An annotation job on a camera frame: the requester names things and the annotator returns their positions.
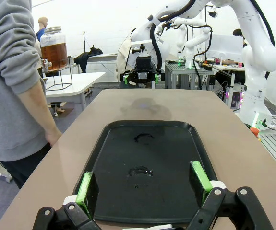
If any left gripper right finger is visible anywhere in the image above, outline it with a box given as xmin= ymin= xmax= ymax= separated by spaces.
xmin=187 ymin=160 xmax=274 ymax=230

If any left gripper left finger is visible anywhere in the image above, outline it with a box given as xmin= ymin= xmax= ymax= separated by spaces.
xmin=32 ymin=170 xmax=102 ymax=230

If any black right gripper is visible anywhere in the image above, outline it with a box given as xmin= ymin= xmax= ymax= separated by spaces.
xmin=122 ymin=56 xmax=159 ymax=89

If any person's right forearm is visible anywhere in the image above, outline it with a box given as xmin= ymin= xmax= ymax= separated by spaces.
xmin=16 ymin=78 xmax=59 ymax=137

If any person's right hand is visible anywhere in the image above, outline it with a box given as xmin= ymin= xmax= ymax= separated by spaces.
xmin=44 ymin=127 xmax=63 ymax=147

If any beige fabric panel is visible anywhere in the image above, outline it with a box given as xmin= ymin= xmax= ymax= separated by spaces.
xmin=116 ymin=33 xmax=132 ymax=83

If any black plastic serving tray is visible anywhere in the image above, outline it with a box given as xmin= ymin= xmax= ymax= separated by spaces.
xmin=72 ymin=119 xmax=218 ymax=225

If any black garment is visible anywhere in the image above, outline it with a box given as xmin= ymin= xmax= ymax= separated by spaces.
xmin=75 ymin=44 xmax=104 ymax=74

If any white side table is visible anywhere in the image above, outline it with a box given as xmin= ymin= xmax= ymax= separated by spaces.
xmin=44 ymin=71 xmax=107 ymax=112

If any glass tea dispenser jar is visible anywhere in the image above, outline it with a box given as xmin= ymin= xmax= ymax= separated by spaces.
xmin=39 ymin=26 xmax=68 ymax=72

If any person in blue shirt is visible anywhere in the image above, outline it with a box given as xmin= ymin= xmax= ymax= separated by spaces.
xmin=36 ymin=16 xmax=49 ymax=41

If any person in grey hoodie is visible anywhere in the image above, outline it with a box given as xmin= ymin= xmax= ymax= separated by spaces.
xmin=0 ymin=0 xmax=52 ymax=190

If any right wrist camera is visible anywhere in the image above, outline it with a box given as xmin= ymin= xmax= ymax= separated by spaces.
xmin=131 ymin=40 xmax=153 ymax=57

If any aluminium frame table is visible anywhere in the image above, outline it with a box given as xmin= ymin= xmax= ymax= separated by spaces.
xmin=164 ymin=60 xmax=215 ymax=91

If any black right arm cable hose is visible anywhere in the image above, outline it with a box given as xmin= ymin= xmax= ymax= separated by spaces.
xmin=149 ymin=0 xmax=276 ymax=72

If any black wire dispenser stand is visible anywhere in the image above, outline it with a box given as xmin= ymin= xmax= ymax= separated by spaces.
xmin=43 ymin=61 xmax=73 ymax=92

